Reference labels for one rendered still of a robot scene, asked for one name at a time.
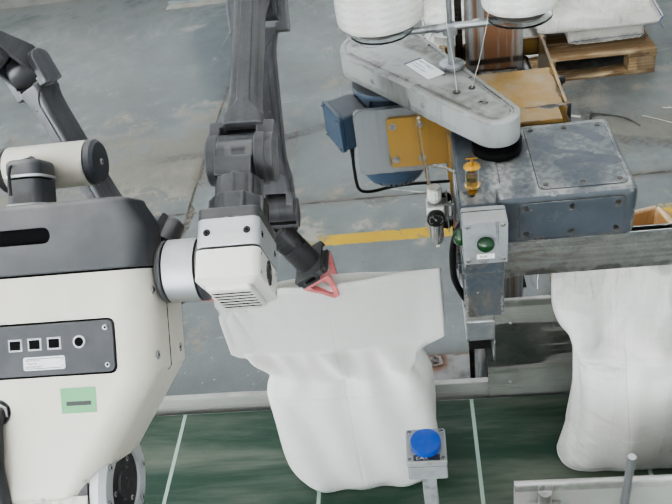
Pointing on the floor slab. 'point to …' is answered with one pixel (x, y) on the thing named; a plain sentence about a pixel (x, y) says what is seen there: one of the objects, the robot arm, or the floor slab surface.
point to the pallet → (559, 48)
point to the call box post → (430, 491)
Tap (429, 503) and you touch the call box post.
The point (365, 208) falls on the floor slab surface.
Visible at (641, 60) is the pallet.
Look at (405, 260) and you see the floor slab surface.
